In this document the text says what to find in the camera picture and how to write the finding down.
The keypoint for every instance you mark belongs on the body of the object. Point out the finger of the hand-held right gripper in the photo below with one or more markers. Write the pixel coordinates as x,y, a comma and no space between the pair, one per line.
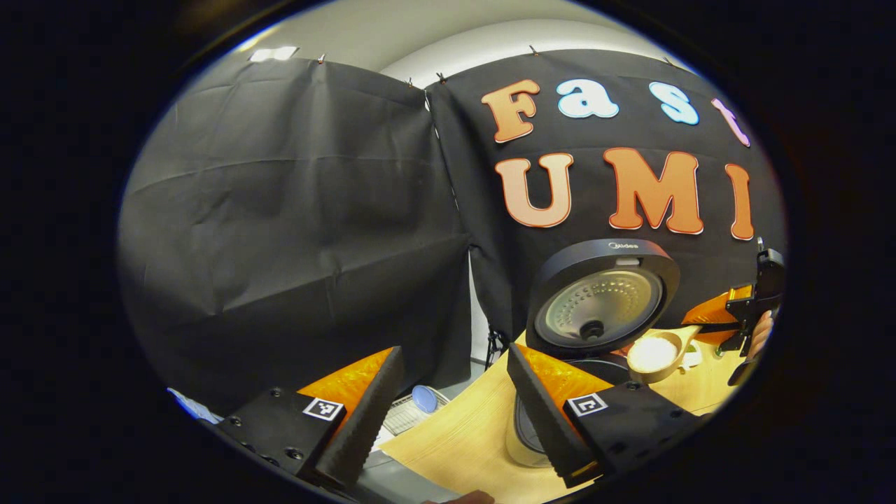
724,311

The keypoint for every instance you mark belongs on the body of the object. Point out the white rice spoonful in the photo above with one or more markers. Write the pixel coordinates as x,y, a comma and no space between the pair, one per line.
654,353

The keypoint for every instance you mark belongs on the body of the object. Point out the blue cloth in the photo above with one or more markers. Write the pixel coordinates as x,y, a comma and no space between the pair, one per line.
196,409

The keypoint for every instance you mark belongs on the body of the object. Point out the blue round lid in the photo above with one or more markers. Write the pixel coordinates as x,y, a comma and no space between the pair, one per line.
424,397

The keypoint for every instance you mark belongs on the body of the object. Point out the ceiling light panel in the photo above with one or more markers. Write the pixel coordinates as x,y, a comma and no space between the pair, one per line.
273,54

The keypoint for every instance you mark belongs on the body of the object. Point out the dark grey rice cooker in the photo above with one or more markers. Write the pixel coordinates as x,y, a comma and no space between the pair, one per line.
560,266

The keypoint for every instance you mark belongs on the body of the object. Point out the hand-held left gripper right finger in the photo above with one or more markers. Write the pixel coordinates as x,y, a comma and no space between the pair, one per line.
542,420

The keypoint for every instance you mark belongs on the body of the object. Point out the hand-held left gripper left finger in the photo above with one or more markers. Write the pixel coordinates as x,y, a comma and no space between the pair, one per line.
367,420

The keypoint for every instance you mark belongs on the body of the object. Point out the wooden spoon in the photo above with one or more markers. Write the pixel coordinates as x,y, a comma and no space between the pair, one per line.
647,374

